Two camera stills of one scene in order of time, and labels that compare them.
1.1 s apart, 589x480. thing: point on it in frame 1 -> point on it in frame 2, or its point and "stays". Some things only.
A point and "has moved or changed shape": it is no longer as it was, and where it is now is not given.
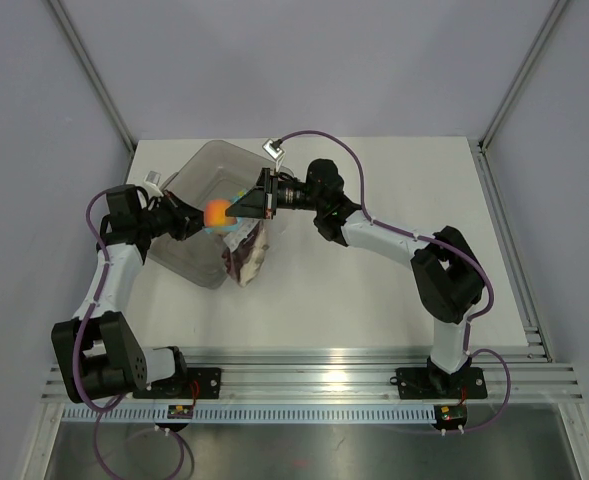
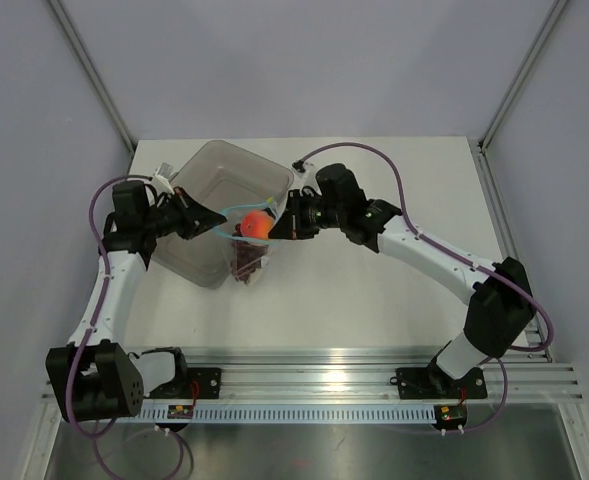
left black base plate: (196, 383) stays
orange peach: (215, 216) -> (257, 224)
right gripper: (257, 203) -> (292, 225)
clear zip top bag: (246, 245) has moved or changed shape
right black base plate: (426, 384) stays
